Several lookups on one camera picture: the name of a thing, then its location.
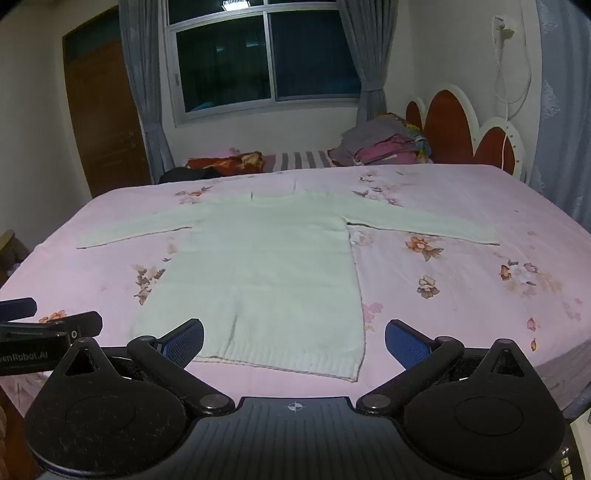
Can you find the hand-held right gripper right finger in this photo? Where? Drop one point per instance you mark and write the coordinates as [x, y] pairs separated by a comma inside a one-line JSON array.
[[405, 344]]

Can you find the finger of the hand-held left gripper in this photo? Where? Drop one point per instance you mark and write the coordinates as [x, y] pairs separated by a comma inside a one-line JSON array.
[[18, 309], [55, 325]]

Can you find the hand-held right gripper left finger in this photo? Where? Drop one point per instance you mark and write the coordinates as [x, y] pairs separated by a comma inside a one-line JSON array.
[[187, 344]]

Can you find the pile of folded clothes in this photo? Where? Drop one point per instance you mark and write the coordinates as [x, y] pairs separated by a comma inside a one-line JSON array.
[[378, 138]]

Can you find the wooden furniture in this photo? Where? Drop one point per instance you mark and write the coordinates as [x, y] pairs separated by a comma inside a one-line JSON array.
[[11, 254]]

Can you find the pink floral bed sheet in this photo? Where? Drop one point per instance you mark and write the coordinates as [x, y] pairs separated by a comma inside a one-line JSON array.
[[461, 286]]

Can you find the black cloth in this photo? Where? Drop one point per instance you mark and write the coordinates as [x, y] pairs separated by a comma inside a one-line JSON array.
[[184, 174]]

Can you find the red floral cloth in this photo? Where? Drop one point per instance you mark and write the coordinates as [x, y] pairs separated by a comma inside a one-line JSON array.
[[221, 164]]

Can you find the brown wooden door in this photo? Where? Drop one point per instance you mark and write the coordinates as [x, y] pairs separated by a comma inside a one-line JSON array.
[[101, 115]]

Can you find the grey striped cloth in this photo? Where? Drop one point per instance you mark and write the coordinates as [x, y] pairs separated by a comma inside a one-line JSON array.
[[300, 160]]

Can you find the red and white headboard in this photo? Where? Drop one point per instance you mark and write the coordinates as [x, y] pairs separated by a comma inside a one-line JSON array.
[[445, 129]]

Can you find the grey patterned curtain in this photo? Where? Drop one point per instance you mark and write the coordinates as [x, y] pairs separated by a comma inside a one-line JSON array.
[[563, 115]]

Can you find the sliding glass window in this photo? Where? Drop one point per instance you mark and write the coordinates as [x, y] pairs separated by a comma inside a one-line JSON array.
[[221, 60]]

